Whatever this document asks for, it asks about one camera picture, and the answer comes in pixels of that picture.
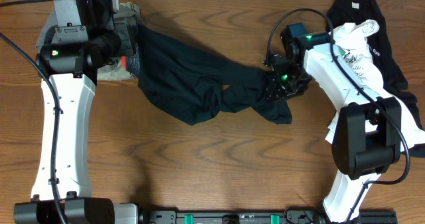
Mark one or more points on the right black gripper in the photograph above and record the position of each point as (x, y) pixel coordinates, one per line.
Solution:
(273, 86)

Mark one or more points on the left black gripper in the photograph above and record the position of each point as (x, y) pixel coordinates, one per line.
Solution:
(126, 44)

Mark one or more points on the black leggings red waistband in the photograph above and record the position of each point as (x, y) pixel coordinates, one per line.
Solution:
(193, 85)

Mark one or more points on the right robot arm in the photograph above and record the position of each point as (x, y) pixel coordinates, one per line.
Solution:
(366, 139)

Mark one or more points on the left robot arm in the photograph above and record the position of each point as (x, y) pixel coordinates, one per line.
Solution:
(79, 38)

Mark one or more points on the folded beige garment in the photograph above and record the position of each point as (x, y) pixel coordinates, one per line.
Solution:
(125, 65)

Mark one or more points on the white printed t-shirt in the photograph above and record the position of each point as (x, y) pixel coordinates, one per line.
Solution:
(352, 39)

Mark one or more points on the folded gray pants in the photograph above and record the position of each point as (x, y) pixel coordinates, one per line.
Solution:
(46, 36)

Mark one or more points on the black t-shirt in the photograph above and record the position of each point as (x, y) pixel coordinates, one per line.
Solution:
(358, 11)

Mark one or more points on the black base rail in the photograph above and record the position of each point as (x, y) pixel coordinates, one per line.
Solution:
(294, 216)

